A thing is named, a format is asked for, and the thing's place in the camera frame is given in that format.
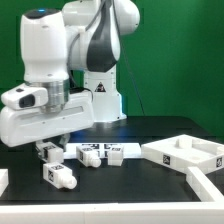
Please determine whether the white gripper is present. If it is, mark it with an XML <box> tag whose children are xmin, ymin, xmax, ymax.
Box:
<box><xmin>0</xmin><ymin>91</ymin><xmax>94</xmax><ymax>149</ymax></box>

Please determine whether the white square tabletop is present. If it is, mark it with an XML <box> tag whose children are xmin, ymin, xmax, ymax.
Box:
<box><xmin>141</xmin><ymin>135</ymin><xmax>224</xmax><ymax>174</ymax></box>

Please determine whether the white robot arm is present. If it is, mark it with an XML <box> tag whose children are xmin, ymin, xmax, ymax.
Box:
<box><xmin>0</xmin><ymin>0</ymin><xmax>140</xmax><ymax>147</ymax></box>

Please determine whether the white marker sheet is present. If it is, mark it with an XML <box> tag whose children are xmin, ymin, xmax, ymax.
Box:
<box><xmin>64</xmin><ymin>143</ymin><xmax>141</xmax><ymax>159</ymax></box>

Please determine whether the white obstacle fence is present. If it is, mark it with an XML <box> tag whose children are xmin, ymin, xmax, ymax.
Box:
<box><xmin>0</xmin><ymin>165</ymin><xmax>224</xmax><ymax>224</ymax></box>

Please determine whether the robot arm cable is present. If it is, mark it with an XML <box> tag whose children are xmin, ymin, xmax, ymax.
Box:
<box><xmin>114</xmin><ymin>19</ymin><xmax>147</xmax><ymax>117</ymax></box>

